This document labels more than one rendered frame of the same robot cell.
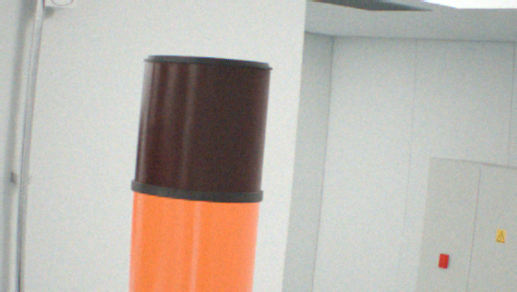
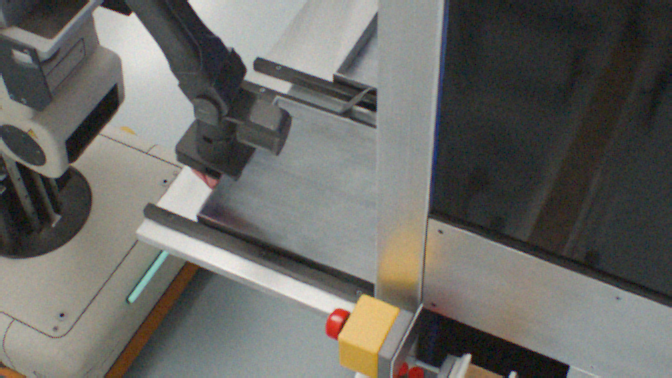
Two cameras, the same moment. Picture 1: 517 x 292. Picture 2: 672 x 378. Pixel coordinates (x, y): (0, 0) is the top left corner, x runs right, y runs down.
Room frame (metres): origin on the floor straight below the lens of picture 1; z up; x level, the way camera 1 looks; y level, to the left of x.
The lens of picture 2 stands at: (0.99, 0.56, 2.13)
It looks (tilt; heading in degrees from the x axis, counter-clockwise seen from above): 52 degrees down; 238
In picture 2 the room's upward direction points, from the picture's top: 2 degrees counter-clockwise
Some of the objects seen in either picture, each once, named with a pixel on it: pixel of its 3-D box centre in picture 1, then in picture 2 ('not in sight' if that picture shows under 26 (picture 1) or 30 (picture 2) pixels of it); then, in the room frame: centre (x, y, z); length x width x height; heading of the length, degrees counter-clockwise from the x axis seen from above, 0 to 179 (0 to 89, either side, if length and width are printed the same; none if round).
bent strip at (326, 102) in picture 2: not in sight; (325, 92); (0.39, -0.42, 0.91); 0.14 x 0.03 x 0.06; 119
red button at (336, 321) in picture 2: not in sight; (342, 325); (0.63, 0.00, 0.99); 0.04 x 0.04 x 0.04; 30
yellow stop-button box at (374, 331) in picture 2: not in sight; (374, 339); (0.61, 0.04, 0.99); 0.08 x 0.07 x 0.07; 120
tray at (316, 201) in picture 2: not in sight; (338, 195); (0.48, -0.24, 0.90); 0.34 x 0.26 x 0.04; 121
